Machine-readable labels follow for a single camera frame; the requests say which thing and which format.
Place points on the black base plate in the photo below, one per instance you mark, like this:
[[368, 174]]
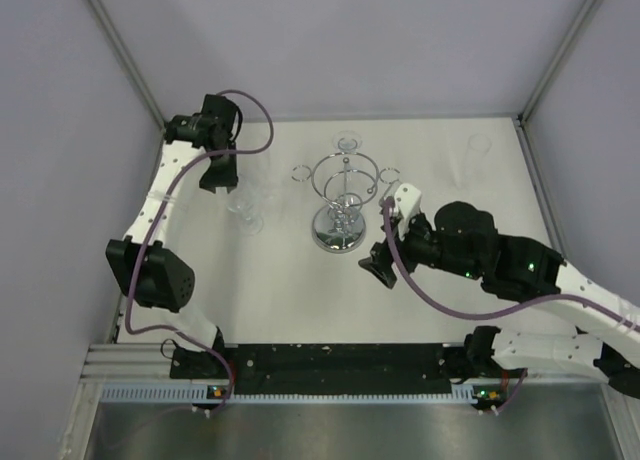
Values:
[[346, 369]]

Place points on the ribbed champagne flute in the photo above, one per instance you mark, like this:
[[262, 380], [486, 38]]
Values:
[[477, 149], [264, 176]]

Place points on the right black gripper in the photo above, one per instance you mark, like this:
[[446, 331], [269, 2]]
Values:
[[380, 264]]

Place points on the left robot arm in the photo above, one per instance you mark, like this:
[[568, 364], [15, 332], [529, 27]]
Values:
[[198, 153]]

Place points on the round wine glass front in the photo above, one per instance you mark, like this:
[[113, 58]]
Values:
[[244, 204]]

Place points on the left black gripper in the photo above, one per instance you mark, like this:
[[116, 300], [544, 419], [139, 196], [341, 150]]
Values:
[[227, 178]]

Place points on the right aluminium frame post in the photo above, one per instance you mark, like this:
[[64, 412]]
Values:
[[568, 42]]

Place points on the white toothed cable duct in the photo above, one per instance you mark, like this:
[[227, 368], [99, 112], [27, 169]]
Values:
[[208, 396]]

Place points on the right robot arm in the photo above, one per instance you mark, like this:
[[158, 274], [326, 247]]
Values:
[[463, 240]]

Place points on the round wine glass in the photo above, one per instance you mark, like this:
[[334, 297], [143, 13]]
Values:
[[347, 141], [244, 204]]

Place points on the left aluminium frame post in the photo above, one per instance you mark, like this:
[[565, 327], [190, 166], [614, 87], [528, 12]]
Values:
[[125, 59]]

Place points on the chrome wine glass rack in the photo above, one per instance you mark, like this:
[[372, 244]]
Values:
[[345, 182]]

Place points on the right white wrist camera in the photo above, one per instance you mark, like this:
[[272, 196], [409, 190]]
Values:
[[404, 200]]

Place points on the round wine glass back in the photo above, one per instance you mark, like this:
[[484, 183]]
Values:
[[347, 141]]

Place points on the aluminium frame post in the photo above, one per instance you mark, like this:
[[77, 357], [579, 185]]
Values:
[[568, 42], [125, 59]]

